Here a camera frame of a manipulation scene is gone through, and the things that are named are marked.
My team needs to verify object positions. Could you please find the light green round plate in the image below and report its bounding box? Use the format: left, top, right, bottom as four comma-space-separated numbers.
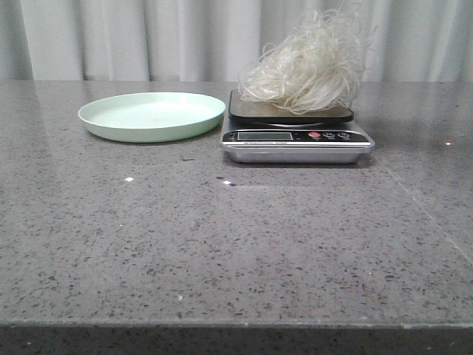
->
78, 92, 225, 143

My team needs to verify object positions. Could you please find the white vermicelli noodle bundle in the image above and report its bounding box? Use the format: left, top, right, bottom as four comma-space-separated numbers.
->
238, 1, 372, 115

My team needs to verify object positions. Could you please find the white pleated curtain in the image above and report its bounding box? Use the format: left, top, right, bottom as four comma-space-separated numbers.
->
1, 1, 472, 82

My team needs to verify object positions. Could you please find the black silver kitchen scale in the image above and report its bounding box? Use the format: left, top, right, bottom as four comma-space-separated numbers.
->
221, 89, 375, 164

